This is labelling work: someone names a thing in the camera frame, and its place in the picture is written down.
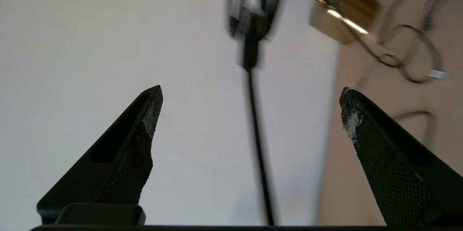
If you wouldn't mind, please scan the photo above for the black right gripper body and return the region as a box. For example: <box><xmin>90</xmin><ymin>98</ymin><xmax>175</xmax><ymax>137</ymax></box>
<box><xmin>221</xmin><ymin>0</ymin><xmax>288</xmax><ymax>39</ymax></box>

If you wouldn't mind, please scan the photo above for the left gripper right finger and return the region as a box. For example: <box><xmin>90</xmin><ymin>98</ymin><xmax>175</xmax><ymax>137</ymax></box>
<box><xmin>339</xmin><ymin>87</ymin><xmax>463</xmax><ymax>226</ymax></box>

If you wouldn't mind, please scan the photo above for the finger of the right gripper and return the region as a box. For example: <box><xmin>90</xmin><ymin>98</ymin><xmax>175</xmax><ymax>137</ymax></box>
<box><xmin>242</xmin><ymin>39</ymin><xmax>262</xmax><ymax>72</ymax></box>

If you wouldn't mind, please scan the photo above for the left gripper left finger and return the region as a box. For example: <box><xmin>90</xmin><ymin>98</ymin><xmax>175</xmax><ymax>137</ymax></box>
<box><xmin>36</xmin><ymin>85</ymin><xmax>163</xmax><ymax>224</ymax></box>

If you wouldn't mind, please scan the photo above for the black network cable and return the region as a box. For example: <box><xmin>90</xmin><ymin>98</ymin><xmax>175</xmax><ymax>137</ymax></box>
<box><xmin>241</xmin><ymin>64</ymin><xmax>277</xmax><ymax>226</ymax></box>

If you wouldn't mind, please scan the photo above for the brass desk lamp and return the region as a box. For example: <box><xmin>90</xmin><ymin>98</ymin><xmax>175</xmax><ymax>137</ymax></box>
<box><xmin>284</xmin><ymin>0</ymin><xmax>379</xmax><ymax>45</ymax></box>

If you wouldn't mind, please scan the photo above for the black cable with white connector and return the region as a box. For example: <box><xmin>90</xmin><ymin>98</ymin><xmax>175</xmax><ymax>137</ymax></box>
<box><xmin>376</xmin><ymin>25</ymin><xmax>450</xmax><ymax>83</ymax></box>

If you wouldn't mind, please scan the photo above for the black lamp power cord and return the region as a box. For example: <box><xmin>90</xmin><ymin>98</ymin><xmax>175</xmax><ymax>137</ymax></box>
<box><xmin>327</xmin><ymin>0</ymin><xmax>463</xmax><ymax>68</ymax></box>

